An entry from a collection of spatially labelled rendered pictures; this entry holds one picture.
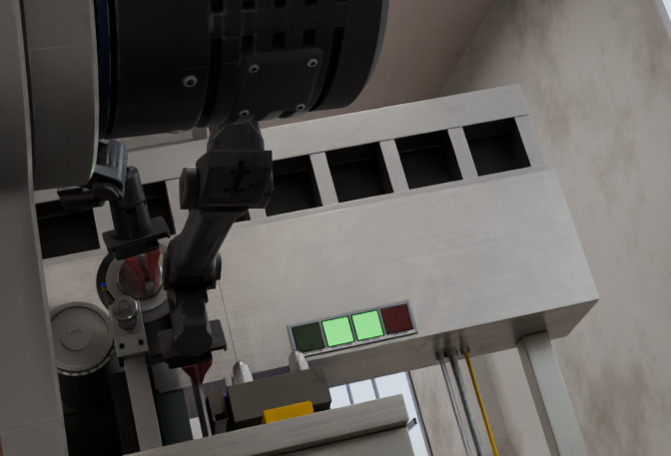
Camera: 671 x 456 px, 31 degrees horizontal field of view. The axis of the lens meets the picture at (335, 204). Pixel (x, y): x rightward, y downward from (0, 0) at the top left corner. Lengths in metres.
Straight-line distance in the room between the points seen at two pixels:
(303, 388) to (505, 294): 0.64
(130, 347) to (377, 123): 0.88
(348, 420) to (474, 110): 1.10
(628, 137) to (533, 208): 1.80
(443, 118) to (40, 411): 2.12
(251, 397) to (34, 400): 1.43
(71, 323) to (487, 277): 0.87
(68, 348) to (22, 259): 1.50
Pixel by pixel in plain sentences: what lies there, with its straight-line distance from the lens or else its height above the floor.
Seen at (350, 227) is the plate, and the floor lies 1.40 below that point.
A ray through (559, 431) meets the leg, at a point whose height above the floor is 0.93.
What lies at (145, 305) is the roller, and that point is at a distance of 2.06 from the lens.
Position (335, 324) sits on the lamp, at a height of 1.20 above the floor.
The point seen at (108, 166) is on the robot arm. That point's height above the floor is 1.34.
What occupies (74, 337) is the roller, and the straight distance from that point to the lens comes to 2.06.
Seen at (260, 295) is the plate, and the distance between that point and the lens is 2.42.
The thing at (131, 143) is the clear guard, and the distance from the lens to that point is 2.57.
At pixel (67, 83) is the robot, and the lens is 0.52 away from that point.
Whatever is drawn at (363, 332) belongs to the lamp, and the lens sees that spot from 2.40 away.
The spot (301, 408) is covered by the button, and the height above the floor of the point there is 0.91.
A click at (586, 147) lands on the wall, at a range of 4.60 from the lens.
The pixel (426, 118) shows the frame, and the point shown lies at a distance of 2.62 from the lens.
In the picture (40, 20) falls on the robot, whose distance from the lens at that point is 0.51.
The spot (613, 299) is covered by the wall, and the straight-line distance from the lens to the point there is 4.59.
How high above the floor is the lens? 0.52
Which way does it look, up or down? 22 degrees up
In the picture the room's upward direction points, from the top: 15 degrees counter-clockwise
